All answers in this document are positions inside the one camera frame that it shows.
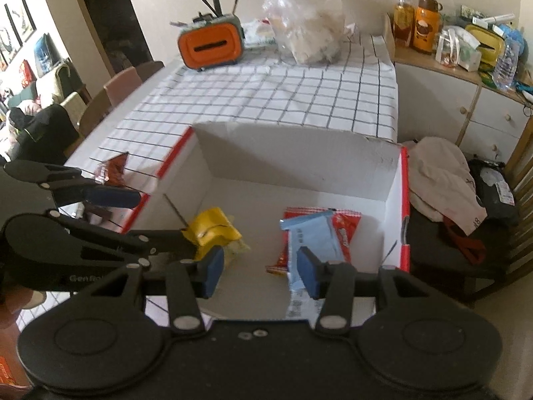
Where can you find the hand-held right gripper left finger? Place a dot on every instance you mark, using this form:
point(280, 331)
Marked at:
point(213, 271)

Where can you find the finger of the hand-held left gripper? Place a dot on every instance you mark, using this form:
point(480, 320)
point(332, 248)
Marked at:
point(166, 243)
point(112, 198)

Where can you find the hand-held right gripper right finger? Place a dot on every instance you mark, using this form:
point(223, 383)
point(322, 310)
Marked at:
point(310, 273)

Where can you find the brown snack packet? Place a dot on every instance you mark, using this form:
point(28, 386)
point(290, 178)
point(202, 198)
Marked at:
point(112, 171)

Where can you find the cream snack packet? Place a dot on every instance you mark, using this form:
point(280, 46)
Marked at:
point(237, 248)

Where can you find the light blue snack packet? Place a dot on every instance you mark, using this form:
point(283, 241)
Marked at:
point(310, 233)

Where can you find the yellow snack packet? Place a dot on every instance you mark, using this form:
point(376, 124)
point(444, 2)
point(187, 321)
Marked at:
point(208, 227)

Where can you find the red checkered snack packet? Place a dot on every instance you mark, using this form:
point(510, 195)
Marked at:
point(347, 225)

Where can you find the red cardboard box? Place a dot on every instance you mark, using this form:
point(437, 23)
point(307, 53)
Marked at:
point(291, 162)

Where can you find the person's left hand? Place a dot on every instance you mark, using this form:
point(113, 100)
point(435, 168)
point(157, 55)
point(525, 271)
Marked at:
point(10, 308)

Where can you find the black jacket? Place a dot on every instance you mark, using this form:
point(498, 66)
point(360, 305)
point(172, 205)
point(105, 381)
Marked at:
point(41, 133)

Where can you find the slatted wooden chair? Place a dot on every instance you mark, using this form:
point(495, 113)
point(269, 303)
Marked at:
point(437, 254)

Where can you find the beige cloth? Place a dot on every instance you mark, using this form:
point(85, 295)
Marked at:
point(441, 175)

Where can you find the orange teal tissue box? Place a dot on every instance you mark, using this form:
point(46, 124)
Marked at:
point(208, 43)

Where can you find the checked tablecloth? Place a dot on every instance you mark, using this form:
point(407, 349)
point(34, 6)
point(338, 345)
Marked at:
point(270, 91)

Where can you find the black bag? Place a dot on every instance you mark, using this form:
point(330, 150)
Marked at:
point(491, 200)

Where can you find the paint brush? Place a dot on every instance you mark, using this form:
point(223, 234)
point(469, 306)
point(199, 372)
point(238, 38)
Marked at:
point(206, 3)
point(236, 3)

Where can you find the printed colourful packet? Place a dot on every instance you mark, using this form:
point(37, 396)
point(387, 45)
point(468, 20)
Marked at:
point(258, 33)

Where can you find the white wooden cabinet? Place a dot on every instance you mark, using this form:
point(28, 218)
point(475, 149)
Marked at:
point(437, 91)

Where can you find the clear plastic bag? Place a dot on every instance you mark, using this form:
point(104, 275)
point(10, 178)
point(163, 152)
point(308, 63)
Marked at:
point(308, 33)

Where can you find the small clear gift bag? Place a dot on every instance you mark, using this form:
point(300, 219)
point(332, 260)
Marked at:
point(456, 50)

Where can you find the orange liquid bottle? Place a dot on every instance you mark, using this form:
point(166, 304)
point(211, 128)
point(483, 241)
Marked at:
point(404, 21)

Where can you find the orange thermos flask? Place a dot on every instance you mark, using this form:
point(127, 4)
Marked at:
point(427, 29)

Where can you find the clear water bottle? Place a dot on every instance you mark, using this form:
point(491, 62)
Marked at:
point(508, 64)

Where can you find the yellow lunch container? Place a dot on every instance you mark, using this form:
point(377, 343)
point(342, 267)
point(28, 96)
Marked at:
point(489, 43)

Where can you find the white tube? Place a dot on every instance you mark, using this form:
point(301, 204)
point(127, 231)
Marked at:
point(495, 18)

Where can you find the framed wall picture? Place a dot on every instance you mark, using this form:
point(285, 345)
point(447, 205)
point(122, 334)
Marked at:
point(23, 16)

